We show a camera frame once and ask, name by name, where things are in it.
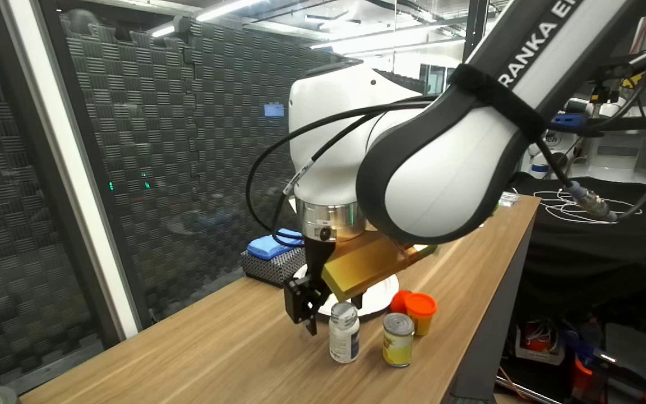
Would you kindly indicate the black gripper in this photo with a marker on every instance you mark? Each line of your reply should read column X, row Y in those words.
column 318, row 261

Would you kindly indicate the small green cap bottle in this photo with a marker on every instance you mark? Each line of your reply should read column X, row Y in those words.
column 344, row 337

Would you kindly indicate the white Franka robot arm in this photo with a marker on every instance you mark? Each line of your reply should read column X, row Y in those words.
column 443, row 172

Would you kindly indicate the grey foam block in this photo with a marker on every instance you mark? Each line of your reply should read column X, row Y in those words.
column 267, row 271

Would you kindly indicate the blue sponge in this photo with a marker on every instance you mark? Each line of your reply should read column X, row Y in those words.
column 267, row 245

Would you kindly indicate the yellow label jar silver lid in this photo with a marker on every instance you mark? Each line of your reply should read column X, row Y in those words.
column 397, row 344

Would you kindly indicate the orange lid container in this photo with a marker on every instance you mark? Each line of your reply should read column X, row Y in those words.
column 422, row 309

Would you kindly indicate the black cloth covered table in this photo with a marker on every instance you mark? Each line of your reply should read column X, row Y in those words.
column 600, row 251

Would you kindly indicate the tan wrist camera mount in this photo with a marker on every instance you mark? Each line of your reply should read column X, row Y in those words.
column 369, row 265

